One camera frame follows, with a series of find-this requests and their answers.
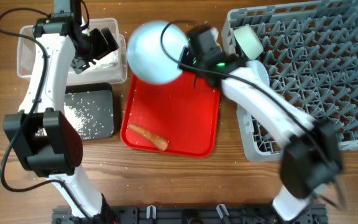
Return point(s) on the black waste tray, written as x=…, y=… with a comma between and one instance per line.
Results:
x=100, y=93

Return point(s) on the red plastic tray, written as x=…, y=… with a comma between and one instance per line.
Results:
x=184, y=112

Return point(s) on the large light blue plate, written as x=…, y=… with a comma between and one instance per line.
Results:
x=153, y=52

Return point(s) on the small light blue bowl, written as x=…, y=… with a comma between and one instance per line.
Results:
x=259, y=70

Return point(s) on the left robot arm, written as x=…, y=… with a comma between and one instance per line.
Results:
x=39, y=134

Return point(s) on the white napkin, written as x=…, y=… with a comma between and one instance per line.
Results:
x=108, y=61

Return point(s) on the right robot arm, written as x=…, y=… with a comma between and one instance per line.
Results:
x=311, y=158

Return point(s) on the mint green bowl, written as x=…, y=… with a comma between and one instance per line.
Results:
x=248, y=42

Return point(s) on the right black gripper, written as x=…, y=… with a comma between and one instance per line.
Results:
x=183, y=59

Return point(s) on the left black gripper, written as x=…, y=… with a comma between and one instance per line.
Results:
x=103, y=48

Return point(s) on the grey dishwasher rack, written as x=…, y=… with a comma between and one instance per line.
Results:
x=311, y=56

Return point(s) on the orange carrot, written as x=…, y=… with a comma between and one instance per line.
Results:
x=159, y=142

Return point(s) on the clear plastic bin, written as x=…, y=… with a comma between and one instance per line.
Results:
x=110, y=69

